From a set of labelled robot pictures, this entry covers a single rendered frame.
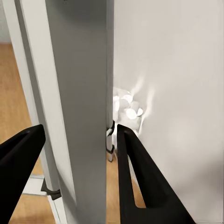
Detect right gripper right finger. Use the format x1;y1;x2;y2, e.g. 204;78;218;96
116;124;196;224

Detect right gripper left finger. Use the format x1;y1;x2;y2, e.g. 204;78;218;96
0;124;46;224

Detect camera tripod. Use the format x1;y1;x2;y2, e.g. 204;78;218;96
1;0;116;224

